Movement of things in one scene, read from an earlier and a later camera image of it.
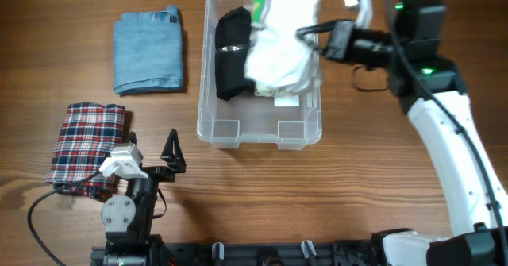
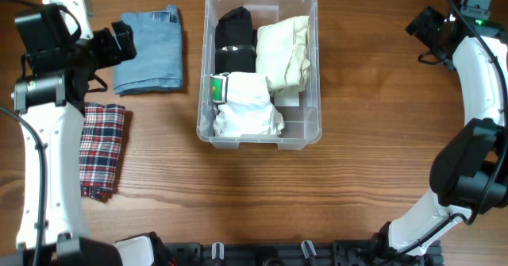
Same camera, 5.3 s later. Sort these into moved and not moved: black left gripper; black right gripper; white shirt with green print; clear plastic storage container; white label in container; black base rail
Moved: black right gripper; black left gripper; white shirt with green print
Not moved: white label in container; black base rail; clear plastic storage container
